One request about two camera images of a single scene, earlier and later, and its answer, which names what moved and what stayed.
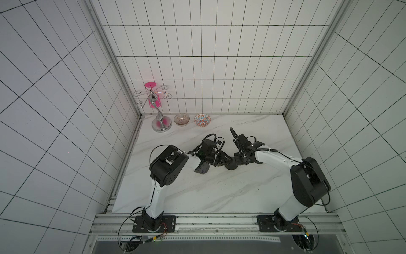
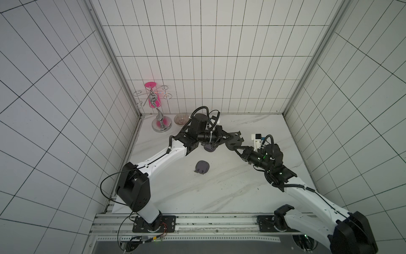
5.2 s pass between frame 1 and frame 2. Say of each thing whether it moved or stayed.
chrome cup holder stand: stayed
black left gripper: moved
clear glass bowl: stayed
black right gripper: stayed
